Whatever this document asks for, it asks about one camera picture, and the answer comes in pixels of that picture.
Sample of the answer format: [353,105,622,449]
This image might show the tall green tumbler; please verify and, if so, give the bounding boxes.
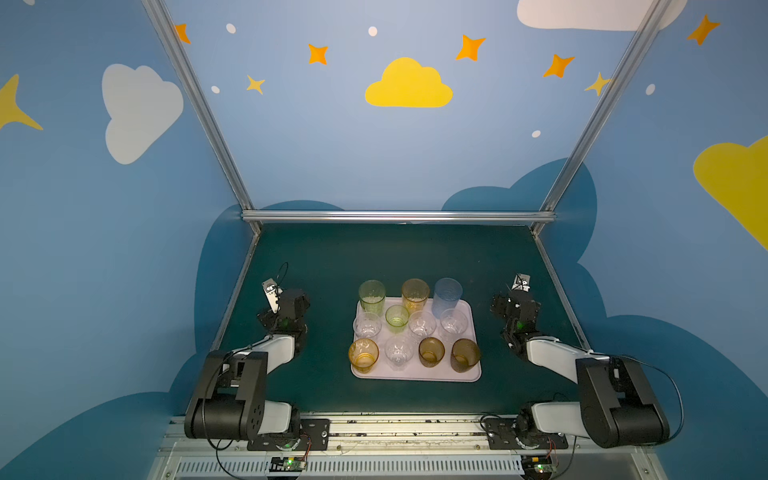
[358,279,386,316]

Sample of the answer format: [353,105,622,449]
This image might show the aluminium back frame rail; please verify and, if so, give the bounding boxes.
[241,210,555,223]

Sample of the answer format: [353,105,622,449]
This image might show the right green circuit board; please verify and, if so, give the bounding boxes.
[520,456,556,480]

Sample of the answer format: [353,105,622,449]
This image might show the clear faceted glass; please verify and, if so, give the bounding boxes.
[440,308,469,337]
[408,310,437,339]
[353,311,382,339]
[384,336,415,371]

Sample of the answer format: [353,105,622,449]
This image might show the tall amber tumbler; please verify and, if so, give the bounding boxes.
[401,278,430,314]

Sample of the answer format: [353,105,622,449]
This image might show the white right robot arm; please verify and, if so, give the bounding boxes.
[490,290,675,448]

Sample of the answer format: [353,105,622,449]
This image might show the aluminium right frame post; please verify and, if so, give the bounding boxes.
[531,0,672,238]

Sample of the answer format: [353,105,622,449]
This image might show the pink plastic tray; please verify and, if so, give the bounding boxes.
[349,297,482,383]

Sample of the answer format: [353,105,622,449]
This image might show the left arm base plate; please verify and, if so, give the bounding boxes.
[247,418,330,452]

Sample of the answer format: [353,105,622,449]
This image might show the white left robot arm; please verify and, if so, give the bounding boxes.
[184,289,310,449]

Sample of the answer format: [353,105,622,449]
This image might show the left green circuit board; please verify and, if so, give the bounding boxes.
[269,457,307,474]

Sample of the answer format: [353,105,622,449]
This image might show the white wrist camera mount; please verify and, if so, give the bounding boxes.
[262,278,282,313]
[510,273,530,292]

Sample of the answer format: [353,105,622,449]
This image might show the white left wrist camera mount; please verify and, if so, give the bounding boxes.
[262,278,282,313]

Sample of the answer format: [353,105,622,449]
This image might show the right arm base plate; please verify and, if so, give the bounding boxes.
[479,416,569,450]

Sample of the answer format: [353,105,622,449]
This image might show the short brown textured cup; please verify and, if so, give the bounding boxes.
[418,337,445,368]

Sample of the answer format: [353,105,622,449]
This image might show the short green glass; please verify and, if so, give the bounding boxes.
[385,304,410,334]

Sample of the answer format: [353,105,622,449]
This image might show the dark brown textured tall cup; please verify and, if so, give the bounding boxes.
[450,338,482,373]

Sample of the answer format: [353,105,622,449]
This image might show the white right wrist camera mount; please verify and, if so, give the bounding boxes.
[510,273,530,292]

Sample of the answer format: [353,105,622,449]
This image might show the aluminium left frame post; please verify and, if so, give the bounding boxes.
[142,0,253,215]

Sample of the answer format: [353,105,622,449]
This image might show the green circuit board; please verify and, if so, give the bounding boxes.
[269,457,307,474]
[520,456,556,480]

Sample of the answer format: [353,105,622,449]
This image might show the aluminium frame post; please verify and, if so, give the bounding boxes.
[142,0,253,215]
[531,0,672,238]

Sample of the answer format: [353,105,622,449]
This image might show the frosted blue tall tumbler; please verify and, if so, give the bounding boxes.
[431,277,463,318]

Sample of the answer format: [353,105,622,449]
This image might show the short yellow amber glass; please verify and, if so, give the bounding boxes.
[348,338,379,374]

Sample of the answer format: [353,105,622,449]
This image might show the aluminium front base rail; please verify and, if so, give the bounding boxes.
[148,412,666,479]

